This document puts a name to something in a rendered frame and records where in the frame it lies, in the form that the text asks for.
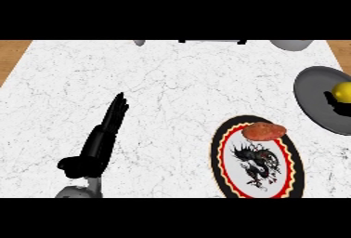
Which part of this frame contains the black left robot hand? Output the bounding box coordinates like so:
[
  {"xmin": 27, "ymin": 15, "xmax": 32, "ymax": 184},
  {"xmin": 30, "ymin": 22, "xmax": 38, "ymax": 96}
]
[{"xmin": 55, "ymin": 91, "xmax": 129, "ymax": 179}]

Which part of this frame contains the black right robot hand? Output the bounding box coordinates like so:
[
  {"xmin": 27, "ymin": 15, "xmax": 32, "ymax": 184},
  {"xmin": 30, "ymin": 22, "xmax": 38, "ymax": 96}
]
[{"xmin": 321, "ymin": 90, "xmax": 351, "ymax": 118}]

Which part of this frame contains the yellow lemon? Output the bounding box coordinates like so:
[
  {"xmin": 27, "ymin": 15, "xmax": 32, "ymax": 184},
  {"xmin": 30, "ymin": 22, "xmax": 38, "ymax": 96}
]
[{"xmin": 330, "ymin": 81, "xmax": 351, "ymax": 104}]

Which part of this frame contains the dark grey plate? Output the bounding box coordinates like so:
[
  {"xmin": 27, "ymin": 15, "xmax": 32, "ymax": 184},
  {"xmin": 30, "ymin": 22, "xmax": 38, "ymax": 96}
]
[{"xmin": 291, "ymin": 65, "xmax": 351, "ymax": 137}]

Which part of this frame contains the oval plate with dragon print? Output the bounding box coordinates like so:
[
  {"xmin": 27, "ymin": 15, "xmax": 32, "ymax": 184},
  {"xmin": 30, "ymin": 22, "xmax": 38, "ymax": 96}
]
[{"xmin": 207, "ymin": 114, "xmax": 305, "ymax": 199}]

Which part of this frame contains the grey rounded bowl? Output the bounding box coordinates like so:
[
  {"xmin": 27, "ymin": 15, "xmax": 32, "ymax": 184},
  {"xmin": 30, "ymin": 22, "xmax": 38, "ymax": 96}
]
[{"xmin": 268, "ymin": 39, "xmax": 317, "ymax": 52}]

